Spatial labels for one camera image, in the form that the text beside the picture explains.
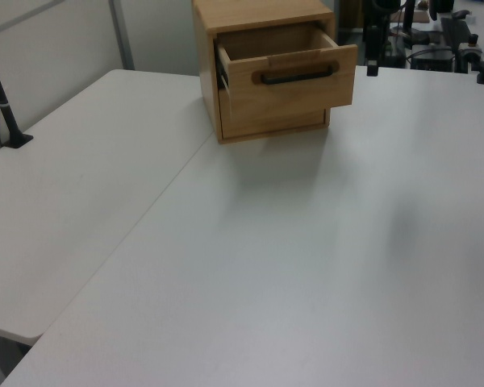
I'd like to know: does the brown wooden board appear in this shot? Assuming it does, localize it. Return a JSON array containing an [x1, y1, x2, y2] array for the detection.
[[338, 0, 364, 31]]

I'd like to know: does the black camera stand pole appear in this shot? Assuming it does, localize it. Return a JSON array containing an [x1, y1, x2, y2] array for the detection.
[[0, 34, 35, 149]]

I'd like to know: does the grey box with black knob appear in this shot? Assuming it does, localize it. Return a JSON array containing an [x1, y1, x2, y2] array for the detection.
[[458, 34, 482, 60]]

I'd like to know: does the black metal drawer handle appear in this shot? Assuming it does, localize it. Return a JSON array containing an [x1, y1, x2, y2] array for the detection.
[[259, 67, 333, 86]]

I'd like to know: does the short black stand with clamp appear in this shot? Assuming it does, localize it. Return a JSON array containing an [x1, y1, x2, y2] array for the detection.
[[362, 23, 382, 77]]

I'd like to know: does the wooden drawer cabinet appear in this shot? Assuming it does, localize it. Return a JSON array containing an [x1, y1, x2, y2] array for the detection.
[[192, 0, 335, 145]]

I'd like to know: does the wooden drawer with handle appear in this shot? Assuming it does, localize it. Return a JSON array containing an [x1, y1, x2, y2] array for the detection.
[[214, 22, 359, 122]]

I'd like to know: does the grey aluminium partition post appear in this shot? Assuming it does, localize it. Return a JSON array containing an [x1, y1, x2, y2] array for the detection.
[[107, 0, 136, 72]]

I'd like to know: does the dark equipment box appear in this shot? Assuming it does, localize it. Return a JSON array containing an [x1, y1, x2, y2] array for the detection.
[[410, 43, 456, 73]]

